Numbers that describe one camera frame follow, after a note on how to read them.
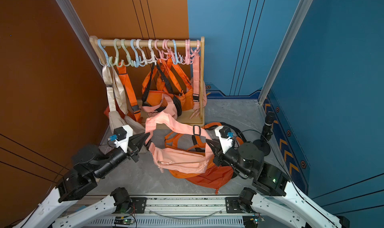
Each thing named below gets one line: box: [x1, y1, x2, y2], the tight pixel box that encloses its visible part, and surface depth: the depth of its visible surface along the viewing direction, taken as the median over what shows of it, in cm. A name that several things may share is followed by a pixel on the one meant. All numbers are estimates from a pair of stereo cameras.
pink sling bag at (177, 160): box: [145, 112, 215, 174], surface depth 67 cm
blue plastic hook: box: [97, 38, 111, 68], surface depth 72 cm
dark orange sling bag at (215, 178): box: [185, 165, 234, 195], surface depth 80 cm
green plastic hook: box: [109, 38, 121, 66], surface depth 73 cm
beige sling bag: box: [102, 62, 146, 133], surface depth 82 cm
